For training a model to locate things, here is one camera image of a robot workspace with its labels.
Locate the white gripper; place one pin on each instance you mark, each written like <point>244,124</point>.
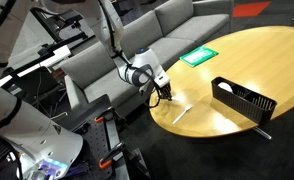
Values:
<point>162,80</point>

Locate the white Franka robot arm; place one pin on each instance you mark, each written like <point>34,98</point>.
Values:
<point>27,133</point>

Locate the white plastic fork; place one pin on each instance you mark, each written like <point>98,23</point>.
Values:
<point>183,113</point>

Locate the green flat packet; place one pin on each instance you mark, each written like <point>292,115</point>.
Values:
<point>199,55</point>

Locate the white item inside basket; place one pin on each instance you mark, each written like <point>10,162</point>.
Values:
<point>225,86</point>

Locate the grey three-seat sofa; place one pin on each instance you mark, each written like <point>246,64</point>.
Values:
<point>187,30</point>

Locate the black slatted plastic basket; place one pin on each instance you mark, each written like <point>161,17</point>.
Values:
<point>243,103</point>

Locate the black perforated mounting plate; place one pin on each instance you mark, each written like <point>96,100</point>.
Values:
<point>93,133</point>

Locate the metal table leg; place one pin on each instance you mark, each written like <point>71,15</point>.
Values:
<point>263,133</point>

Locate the black equipment stand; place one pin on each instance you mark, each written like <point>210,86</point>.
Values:
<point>67,23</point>

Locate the white-topped black bench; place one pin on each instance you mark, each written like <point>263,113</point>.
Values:
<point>37,63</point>

